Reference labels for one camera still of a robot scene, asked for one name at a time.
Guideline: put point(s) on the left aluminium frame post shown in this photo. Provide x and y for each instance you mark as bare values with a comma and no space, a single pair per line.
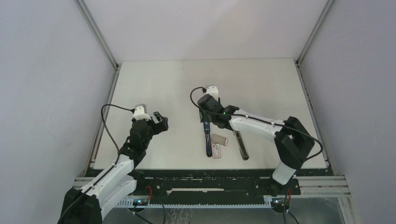
85,11

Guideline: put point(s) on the silver white stapler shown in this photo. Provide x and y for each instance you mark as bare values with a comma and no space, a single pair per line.
241,145

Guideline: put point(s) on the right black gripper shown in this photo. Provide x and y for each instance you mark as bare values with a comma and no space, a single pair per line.
203,118

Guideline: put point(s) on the aluminium front rail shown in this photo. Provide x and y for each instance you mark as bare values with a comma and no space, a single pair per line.
303,186

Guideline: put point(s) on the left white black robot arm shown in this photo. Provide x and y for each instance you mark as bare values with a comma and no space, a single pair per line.
91,203

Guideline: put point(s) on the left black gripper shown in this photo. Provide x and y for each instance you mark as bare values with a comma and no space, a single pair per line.
161,126

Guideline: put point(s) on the right green circuit board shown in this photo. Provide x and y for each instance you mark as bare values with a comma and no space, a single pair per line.
280,203

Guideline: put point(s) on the blue black stapler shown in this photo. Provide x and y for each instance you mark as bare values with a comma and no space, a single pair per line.
208,145

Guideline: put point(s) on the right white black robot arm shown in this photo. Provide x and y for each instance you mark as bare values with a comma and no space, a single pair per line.
292,141

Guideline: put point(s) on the left green circuit board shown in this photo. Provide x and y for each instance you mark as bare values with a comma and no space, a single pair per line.
140,202

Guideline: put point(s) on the staple box tray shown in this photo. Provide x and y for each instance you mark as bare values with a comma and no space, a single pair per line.
217,139

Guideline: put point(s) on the red white staple box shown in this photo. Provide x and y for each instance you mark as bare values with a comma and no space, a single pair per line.
216,152

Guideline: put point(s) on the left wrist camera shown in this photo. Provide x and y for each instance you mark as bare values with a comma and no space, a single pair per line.
140,112

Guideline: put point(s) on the right aluminium frame post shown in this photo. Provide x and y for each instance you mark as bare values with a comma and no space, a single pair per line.
299,66

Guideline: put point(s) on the green circuit board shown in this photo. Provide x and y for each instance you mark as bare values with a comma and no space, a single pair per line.
280,203
140,202

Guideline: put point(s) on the aluminium frame post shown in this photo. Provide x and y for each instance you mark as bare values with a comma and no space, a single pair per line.
85,11
299,66

